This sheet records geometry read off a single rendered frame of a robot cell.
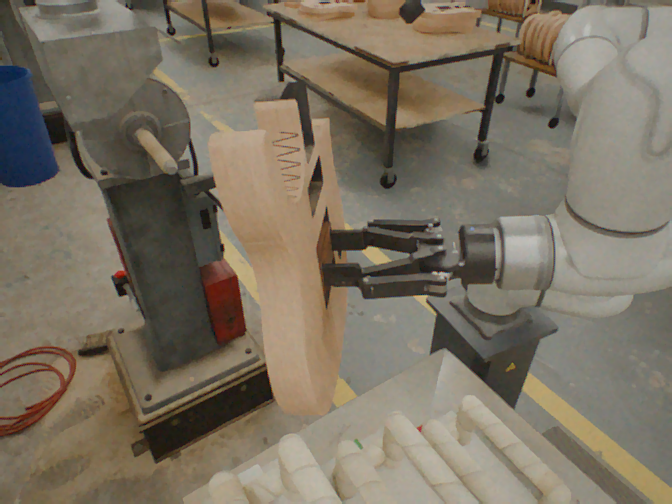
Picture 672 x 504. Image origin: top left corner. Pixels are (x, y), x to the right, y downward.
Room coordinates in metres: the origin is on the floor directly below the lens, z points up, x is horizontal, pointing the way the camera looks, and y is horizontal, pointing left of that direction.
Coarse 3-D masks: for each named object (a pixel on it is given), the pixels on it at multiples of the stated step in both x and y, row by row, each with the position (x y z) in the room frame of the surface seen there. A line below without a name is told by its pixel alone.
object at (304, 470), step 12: (288, 444) 0.30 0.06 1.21; (300, 444) 0.30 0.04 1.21; (288, 456) 0.29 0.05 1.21; (300, 456) 0.28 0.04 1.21; (312, 456) 0.29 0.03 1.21; (288, 468) 0.28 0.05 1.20; (300, 468) 0.27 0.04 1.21; (312, 468) 0.27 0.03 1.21; (300, 480) 0.26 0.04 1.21; (312, 480) 0.26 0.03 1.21; (324, 480) 0.26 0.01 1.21; (300, 492) 0.25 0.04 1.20; (312, 492) 0.25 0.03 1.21; (324, 492) 0.25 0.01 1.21
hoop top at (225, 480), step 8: (224, 472) 0.27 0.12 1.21; (216, 480) 0.26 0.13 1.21; (224, 480) 0.26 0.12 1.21; (232, 480) 0.26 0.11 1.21; (208, 488) 0.25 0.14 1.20; (216, 488) 0.25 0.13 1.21; (224, 488) 0.25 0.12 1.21; (232, 488) 0.25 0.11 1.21; (240, 488) 0.25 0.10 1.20; (216, 496) 0.24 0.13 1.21; (224, 496) 0.24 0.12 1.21; (232, 496) 0.24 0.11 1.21; (240, 496) 0.24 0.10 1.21
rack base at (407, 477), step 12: (324, 468) 0.37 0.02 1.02; (384, 468) 0.37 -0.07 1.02; (408, 468) 0.37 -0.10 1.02; (384, 480) 0.36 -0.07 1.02; (396, 480) 0.36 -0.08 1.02; (408, 480) 0.36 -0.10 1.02; (420, 480) 0.36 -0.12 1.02; (396, 492) 0.34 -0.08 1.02; (408, 492) 0.34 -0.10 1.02; (420, 492) 0.34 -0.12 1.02; (432, 492) 0.34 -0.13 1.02
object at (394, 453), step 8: (384, 432) 0.39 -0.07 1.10; (384, 440) 0.38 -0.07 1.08; (392, 440) 0.37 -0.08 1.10; (384, 448) 0.38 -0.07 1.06; (392, 448) 0.37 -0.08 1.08; (400, 448) 0.37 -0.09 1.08; (392, 456) 0.37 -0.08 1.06; (400, 456) 0.38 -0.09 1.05; (384, 464) 0.38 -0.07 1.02; (392, 464) 0.37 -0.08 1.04; (400, 464) 0.38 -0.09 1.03
